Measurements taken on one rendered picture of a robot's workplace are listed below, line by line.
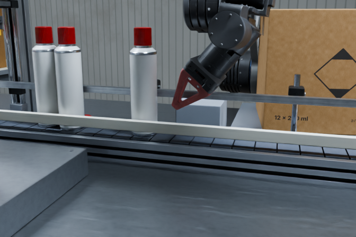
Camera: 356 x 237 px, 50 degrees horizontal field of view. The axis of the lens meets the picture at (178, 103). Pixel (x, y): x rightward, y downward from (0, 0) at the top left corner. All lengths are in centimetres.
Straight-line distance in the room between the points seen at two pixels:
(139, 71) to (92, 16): 325
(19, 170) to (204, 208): 28
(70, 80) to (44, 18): 356
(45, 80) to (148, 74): 22
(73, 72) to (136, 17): 294
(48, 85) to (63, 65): 6
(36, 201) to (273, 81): 54
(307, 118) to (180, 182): 35
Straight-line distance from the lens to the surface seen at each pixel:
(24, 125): 87
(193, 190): 63
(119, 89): 79
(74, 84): 77
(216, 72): 67
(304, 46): 85
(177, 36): 351
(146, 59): 70
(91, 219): 56
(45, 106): 82
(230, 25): 58
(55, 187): 62
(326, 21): 86
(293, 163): 66
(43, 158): 66
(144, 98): 71
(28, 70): 104
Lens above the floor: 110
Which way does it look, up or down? 13 degrees down
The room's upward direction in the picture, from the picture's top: straight up
